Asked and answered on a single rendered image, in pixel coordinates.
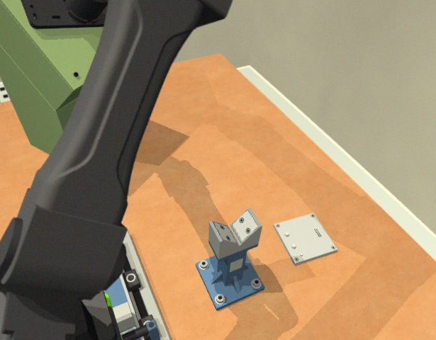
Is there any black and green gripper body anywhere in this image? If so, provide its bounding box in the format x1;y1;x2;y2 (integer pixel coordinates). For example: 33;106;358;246
82;290;122;340

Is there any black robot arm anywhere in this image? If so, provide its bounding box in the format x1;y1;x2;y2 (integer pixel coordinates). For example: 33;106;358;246
0;0;233;340

